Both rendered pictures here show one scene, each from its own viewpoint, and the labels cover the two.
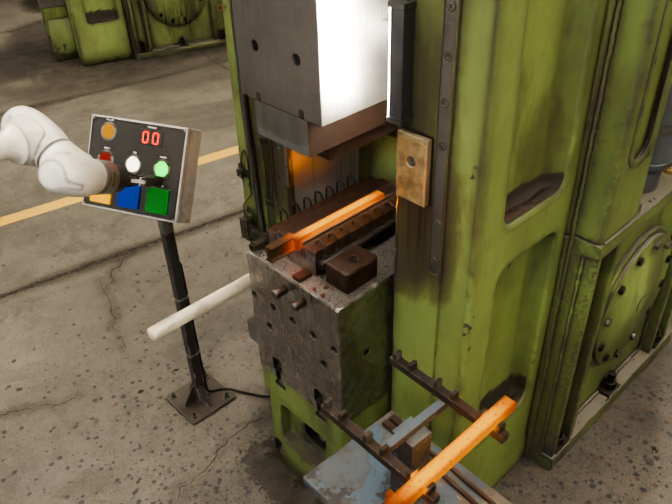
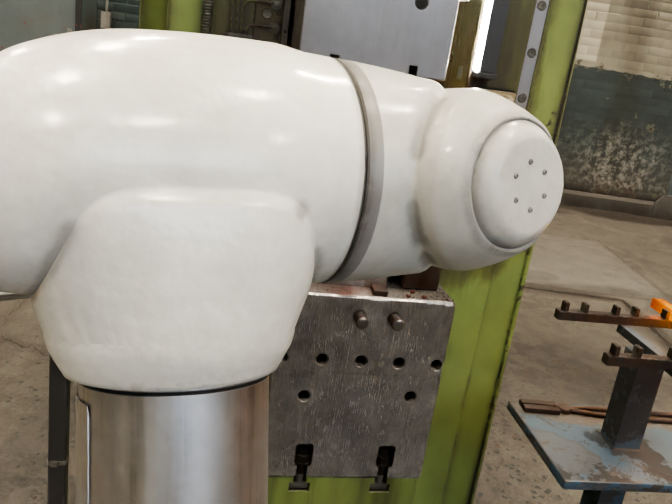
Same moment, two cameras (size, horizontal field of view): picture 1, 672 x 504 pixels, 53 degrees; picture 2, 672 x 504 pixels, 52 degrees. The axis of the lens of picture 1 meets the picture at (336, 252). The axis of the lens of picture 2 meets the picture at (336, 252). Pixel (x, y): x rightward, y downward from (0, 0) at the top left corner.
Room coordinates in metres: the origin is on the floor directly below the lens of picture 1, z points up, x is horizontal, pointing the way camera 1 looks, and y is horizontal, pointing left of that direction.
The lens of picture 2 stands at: (0.84, 1.33, 1.42)
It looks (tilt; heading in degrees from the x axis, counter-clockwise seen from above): 17 degrees down; 301
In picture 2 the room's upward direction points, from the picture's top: 8 degrees clockwise
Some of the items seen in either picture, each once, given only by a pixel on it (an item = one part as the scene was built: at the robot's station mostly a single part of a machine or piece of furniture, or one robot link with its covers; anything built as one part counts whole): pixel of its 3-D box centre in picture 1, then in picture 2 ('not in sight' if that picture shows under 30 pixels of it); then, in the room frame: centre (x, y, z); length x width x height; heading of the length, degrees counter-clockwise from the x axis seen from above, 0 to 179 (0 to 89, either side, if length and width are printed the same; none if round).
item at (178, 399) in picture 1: (199, 390); not in sight; (1.89, 0.56, 0.05); 0.22 x 0.22 x 0.09; 43
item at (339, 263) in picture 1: (352, 268); (415, 267); (1.44, -0.04, 0.95); 0.12 x 0.08 x 0.06; 133
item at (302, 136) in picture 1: (342, 102); not in sight; (1.68, -0.03, 1.32); 0.42 x 0.20 x 0.10; 133
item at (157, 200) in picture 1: (158, 201); not in sight; (1.74, 0.52, 1.01); 0.07 x 0.05 x 0.07; 68
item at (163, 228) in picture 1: (179, 292); (58, 449); (1.89, 0.56, 0.54); 0.04 x 0.04 x 1.08; 43
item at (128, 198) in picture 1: (129, 195); not in sight; (1.77, 0.61, 1.01); 0.07 x 0.05 x 0.07; 68
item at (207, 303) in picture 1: (208, 302); not in sight; (1.73, 0.42, 0.62); 0.44 x 0.05 x 0.05; 133
